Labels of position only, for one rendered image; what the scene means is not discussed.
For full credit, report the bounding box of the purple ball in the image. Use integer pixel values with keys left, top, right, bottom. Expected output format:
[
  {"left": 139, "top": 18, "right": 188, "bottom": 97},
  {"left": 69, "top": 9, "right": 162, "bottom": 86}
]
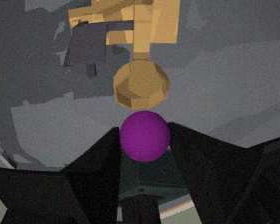
[{"left": 120, "top": 111, "right": 171, "bottom": 161}]

